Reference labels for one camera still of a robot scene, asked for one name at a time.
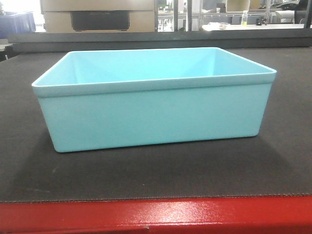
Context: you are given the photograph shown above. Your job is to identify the light blue plastic bin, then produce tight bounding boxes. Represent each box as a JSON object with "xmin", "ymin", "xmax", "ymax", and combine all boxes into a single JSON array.
[{"xmin": 32, "ymin": 47, "xmax": 276, "ymax": 153}]

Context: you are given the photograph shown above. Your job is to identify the black conveyor side rail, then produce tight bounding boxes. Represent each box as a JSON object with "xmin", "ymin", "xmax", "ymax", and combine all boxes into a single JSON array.
[{"xmin": 8, "ymin": 25, "xmax": 312, "ymax": 53}]

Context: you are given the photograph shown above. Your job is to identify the beige cabinet with black tray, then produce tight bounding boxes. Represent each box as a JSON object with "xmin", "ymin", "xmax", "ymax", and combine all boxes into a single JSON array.
[{"xmin": 40, "ymin": 0, "xmax": 156, "ymax": 33}]

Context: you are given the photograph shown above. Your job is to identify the black conveyor belt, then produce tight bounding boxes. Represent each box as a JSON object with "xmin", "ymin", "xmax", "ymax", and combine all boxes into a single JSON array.
[{"xmin": 0, "ymin": 48, "xmax": 312, "ymax": 202}]

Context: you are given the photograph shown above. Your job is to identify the red conveyor frame edge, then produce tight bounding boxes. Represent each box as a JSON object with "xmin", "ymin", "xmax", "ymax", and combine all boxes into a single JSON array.
[{"xmin": 0, "ymin": 196, "xmax": 312, "ymax": 234}]

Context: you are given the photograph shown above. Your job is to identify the yellow liquid bottle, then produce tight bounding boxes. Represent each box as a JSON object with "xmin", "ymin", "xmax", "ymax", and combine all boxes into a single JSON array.
[{"xmin": 241, "ymin": 10, "xmax": 248, "ymax": 26}]

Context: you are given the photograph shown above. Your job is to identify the white background table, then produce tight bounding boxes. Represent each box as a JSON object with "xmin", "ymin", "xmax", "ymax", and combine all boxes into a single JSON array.
[{"xmin": 202, "ymin": 22, "xmax": 304, "ymax": 31}]

